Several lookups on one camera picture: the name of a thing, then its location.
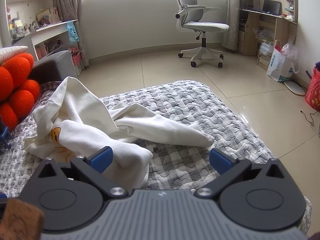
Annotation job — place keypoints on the clear storage boxes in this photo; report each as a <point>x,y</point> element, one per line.
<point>265,53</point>

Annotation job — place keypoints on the grey checked quilt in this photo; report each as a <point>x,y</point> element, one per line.
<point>200,110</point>

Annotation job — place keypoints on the white shelf desk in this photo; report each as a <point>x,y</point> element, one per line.
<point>50,31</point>

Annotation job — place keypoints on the brown fuzzy cloth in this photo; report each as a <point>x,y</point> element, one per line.
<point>17,220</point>

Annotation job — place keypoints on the patterned grey curtain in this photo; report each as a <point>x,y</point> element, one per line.
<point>232,17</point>
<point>67,0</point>

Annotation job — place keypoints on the red bag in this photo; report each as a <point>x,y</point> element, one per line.
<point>313,90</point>

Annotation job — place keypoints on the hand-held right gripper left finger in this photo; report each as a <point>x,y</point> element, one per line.
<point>101,158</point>

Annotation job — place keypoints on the grey sofa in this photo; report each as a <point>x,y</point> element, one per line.
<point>52,65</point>

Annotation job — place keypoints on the orange flower cushion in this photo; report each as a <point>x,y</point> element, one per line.
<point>17,70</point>

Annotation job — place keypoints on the grey office chair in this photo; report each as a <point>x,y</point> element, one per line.
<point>200,26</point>

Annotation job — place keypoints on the black laptop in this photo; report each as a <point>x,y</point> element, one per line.
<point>271,7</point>

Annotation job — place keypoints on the white printed sweatshirt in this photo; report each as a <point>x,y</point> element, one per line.
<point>82,105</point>

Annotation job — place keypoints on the white paper shopping bag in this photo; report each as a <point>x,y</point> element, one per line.
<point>277,65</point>

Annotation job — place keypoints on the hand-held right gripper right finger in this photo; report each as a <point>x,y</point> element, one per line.
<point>220,161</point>

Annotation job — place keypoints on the blue plastic bag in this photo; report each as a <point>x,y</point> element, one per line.
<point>73,33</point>

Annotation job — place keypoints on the white oval board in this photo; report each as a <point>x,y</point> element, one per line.
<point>295,88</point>

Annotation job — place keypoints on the white striped pillow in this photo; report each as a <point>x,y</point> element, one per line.
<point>12,51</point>

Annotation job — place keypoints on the pink basket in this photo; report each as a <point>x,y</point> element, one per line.
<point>76,58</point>

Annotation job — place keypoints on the clear plastic bag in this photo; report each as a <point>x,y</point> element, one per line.
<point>291,52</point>

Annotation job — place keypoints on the wooden desk with shelves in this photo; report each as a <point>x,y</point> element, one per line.
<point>252,25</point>

